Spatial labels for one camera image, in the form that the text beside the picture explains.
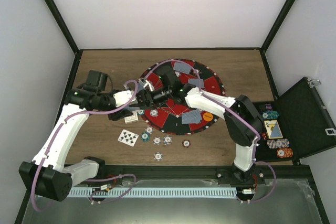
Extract orange big blind button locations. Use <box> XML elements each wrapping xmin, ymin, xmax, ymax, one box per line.
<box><xmin>203</xmin><ymin>112</ymin><xmax>213</xmax><ymax>122</ymax></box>

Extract light blue slotted cable duct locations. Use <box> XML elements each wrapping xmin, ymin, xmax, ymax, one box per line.
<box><xmin>67</xmin><ymin>187</ymin><xmax>237</xmax><ymax>199</ymax></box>

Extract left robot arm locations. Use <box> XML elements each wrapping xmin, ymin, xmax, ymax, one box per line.
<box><xmin>19</xmin><ymin>70</ymin><xmax>138</xmax><ymax>205</ymax></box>

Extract dealt blue card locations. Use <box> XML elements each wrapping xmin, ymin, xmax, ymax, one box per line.
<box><xmin>181</xmin><ymin>110</ymin><xmax>202</xmax><ymax>124</ymax></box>
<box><xmin>188</xmin><ymin>79</ymin><xmax>205</xmax><ymax>89</ymax></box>
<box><xmin>173</xmin><ymin>62</ymin><xmax>191</xmax><ymax>74</ymax></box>

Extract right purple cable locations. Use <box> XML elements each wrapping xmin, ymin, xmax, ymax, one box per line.
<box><xmin>143</xmin><ymin>59</ymin><xmax>277</xmax><ymax>205</ymax></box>

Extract card deck in case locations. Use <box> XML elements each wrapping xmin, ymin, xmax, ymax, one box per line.
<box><xmin>264</xmin><ymin>120</ymin><xmax>283</xmax><ymax>140</ymax></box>

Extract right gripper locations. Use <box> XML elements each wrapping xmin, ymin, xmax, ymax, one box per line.
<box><xmin>133</xmin><ymin>87</ymin><xmax>172</xmax><ymax>110</ymax></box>

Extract purple orange chip row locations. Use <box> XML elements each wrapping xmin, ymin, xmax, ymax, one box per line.
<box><xmin>266</xmin><ymin>138</ymin><xmax>290</xmax><ymax>149</ymax></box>

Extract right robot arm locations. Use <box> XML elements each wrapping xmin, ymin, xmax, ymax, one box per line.
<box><xmin>136</xmin><ymin>71</ymin><xmax>264</xmax><ymax>184</ymax></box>

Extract dark chips in case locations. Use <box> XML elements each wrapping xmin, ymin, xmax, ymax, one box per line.
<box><xmin>259</xmin><ymin>103</ymin><xmax>273</xmax><ymax>111</ymax></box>

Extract round red black poker mat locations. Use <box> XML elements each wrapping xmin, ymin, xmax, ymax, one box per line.
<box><xmin>138</xmin><ymin>59</ymin><xmax>225</xmax><ymax>135</ymax></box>

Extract green poker chip stack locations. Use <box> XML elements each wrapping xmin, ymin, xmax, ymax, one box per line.
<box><xmin>141</xmin><ymin>132</ymin><xmax>150</xmax><ymax>142</ymax></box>

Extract green chip row in case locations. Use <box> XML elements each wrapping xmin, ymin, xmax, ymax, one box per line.
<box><xmin>262</xmin><ymin>111</ymin><xmax>279</xmax><ymax>120</ymax></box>

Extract face up clubs card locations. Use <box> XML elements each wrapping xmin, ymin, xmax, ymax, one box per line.
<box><xmin>118</xmin><ymin>130</ymin><xmax>139</xmax><ymax>147</ymax></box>

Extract brown poker chip stack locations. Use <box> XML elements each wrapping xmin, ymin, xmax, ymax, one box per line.
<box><xmin>182</xmin><ymin>140</ymin><xmax>191</xmax><ymax>148</ymax></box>

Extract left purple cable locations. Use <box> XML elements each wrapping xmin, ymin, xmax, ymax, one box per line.
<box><xmin>30</xmin><ymin>79</ymin><xmax>139</xmax><ymax>212</ymax></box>

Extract red dice in case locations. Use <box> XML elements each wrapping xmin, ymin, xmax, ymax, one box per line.
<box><xmin>261</xmin><ymin>132</ymin><xmax>268</xmax><ymax>141</ymax></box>

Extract purple cable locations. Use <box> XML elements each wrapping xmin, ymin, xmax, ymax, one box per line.
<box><xmin>30</xmin><ymin>79</ymin><xmax>139</xmax><ymax>212</ymax></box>
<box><xmin>143</xmin><ymin>59</ymin><xmax>277</xmax><ymax>205</ymax></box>

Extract orange chip row in case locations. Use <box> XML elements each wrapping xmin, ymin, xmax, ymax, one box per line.
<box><xmin>277</xmin><ymin>147</ymin><xmax>293</xmax><ymax>158</ymax></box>

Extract black poker case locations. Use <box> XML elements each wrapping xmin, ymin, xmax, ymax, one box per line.
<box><xmin>235</xmin><ymin>77</ymin><xmax>336</xmax><ymax>163</ymax></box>

